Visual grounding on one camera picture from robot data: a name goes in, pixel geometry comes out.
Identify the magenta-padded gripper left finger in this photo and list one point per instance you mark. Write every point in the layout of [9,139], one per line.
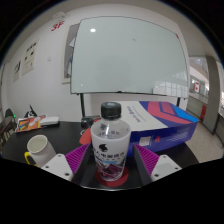
[60,165]

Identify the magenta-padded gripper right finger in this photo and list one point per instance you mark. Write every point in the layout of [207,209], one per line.
[163,166]

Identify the clear black-capped drink bottle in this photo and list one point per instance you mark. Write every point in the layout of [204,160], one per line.
[110,143]

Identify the flat round red coaster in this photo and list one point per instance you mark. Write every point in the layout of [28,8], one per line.
[125,176]

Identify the blue and white cardboard box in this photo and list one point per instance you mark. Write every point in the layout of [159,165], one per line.
[166,126]

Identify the small white box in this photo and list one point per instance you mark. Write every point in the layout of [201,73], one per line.
[50,121]

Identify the black and red device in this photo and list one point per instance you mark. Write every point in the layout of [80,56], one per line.
[86,122]

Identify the colourful printed book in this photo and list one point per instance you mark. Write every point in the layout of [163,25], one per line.
[30,123]

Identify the black chair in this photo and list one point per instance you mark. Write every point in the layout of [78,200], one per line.
[30,112]

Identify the red and white flag sign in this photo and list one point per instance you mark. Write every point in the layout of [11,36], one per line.
[196,86]

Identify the grey pin board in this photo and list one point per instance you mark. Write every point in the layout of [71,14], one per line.
[66,71]

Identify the whiteboard on stand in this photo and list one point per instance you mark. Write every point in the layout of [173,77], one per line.
[130,55]

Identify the red floor number sign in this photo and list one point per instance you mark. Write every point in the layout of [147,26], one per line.
[57,26]

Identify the small white wall poster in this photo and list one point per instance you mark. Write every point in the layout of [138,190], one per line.
[17,70]

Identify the large white wall poster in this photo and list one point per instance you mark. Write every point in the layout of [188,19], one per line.
[30,56]

